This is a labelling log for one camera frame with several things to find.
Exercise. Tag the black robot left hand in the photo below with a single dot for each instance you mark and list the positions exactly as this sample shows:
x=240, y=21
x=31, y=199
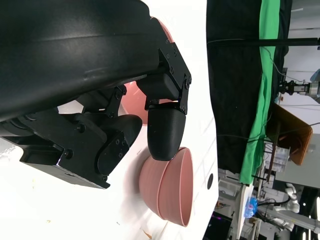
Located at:
x=62, y=50

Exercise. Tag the brown wooden board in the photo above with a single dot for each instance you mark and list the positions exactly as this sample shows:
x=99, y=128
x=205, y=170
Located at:
x=292, y=130

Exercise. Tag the black round table grommet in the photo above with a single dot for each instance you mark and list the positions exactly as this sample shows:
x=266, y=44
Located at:
x=210, y=181

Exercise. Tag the black horizontal pole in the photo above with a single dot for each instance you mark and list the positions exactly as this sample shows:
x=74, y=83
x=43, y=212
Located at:
x=287, y=42

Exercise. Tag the black backdrop cloth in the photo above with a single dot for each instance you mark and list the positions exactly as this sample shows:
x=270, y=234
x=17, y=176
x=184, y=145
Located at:
x=232, y=87

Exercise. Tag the blue plastic bag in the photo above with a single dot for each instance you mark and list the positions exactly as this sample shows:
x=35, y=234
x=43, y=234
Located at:
x=251, y=207

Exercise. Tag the green backdrop cloth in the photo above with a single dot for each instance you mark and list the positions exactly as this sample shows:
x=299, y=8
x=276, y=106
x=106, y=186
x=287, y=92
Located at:
x=266, y=22

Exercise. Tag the pink plastic bowl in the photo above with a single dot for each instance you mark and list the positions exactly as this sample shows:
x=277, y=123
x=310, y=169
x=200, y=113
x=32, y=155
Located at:
x=132, y=100
x=175, y=190
x=148, y=185

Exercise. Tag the black metal gripper device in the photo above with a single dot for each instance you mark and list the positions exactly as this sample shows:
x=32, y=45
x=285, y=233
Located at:
x=300, y=88

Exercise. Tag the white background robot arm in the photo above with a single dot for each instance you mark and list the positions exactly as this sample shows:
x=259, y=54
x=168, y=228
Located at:
x=291, y=200

